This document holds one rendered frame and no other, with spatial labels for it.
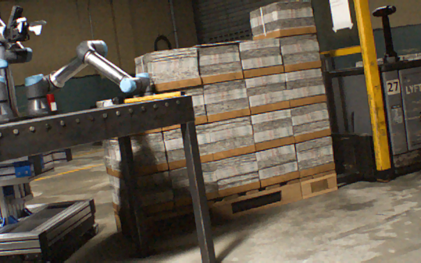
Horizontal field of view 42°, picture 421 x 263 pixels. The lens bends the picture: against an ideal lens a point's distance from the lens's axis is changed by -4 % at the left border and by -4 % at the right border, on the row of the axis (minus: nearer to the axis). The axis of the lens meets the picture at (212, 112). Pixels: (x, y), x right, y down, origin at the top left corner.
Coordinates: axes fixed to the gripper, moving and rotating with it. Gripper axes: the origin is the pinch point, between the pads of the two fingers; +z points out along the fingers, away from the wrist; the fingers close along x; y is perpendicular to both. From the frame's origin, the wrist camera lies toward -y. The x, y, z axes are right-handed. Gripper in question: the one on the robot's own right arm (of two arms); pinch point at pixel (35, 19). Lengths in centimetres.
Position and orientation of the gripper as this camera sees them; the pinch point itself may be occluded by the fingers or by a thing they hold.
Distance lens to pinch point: 259.5
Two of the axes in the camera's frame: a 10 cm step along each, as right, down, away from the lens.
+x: -5.6, -0.1, -8.3
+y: 0.7, 10.0, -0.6
